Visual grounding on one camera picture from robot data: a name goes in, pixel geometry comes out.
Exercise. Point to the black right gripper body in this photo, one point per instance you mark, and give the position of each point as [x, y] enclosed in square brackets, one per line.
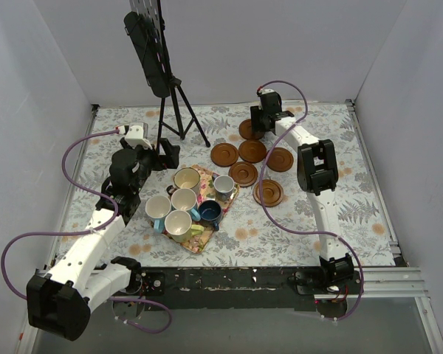
[261, 120]

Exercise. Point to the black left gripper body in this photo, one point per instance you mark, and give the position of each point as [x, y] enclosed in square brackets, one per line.
[159, 155]

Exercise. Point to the brown wooden coaster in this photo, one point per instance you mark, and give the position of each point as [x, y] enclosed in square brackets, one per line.
[273, 193]
[252, 151]
[280, 160]
[244, 174]
[224, 154]
[246, 132]

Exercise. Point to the white mug light blue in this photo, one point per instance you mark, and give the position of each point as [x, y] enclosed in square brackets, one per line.
[157, 209]

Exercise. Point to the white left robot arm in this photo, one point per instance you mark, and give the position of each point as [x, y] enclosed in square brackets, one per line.
[62, 301]

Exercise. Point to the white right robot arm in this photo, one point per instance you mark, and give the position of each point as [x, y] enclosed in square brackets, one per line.
[317, 176]

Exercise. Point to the small grey patterned cup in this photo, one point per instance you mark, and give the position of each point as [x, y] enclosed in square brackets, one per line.
[224, 186]

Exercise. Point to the cream enamel mug dark rim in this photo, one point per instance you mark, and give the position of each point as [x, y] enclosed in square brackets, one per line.
[186, 178]

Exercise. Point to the floral table cloth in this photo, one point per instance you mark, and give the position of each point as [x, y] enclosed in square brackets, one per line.
[284, 234]

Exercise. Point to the dark blue mug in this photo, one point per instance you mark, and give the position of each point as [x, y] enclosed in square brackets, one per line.
[211, 214]

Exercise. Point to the black tripod stand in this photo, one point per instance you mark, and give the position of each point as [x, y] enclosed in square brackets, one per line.
[181, 131]

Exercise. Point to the floral serving tray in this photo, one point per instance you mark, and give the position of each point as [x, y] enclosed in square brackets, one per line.
[207, 192]

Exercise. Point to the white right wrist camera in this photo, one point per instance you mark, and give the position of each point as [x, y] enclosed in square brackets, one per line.
[263, 91]

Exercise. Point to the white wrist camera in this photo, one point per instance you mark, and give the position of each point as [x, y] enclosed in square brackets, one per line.
[137, 135]
[263, 91]

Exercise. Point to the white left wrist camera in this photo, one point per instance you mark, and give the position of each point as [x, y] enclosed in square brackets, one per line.
[137, 135]

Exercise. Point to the white mug blue handle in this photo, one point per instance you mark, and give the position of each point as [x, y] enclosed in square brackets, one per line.
[186, 200]

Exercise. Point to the white mug green handle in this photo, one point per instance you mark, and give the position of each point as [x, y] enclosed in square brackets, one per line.
[180, 227]

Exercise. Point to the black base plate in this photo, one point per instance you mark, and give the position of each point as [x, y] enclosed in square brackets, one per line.
[188, 288]

